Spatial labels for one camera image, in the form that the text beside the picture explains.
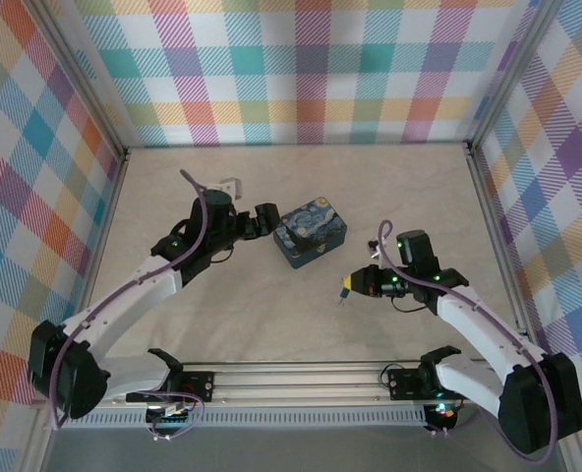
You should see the starry night painted tin box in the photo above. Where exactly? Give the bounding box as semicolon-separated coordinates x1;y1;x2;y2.
271;197;349;270

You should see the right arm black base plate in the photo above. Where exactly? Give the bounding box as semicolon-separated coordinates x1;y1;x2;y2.
387;366;477;401

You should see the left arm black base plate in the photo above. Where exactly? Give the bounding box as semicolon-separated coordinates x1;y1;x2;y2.
126;371;216;405

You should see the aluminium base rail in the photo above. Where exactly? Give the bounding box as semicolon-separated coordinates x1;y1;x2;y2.
29;361;572;409

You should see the aluminium frame post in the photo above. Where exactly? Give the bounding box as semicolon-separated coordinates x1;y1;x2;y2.
466;0;551;151
29;0;131;163

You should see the aluminium frame side rail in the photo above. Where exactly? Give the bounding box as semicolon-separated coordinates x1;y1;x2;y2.
464;141;539;365
63;146;132;371

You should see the slotted grey cable duct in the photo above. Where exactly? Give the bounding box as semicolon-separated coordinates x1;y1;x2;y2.
54;411;428;429

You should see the grey metal sheet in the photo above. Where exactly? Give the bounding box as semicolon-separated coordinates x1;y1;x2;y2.
38;425;568;472

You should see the right gripper thin black wire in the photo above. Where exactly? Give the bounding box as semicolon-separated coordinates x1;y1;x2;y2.
390;294;431;315

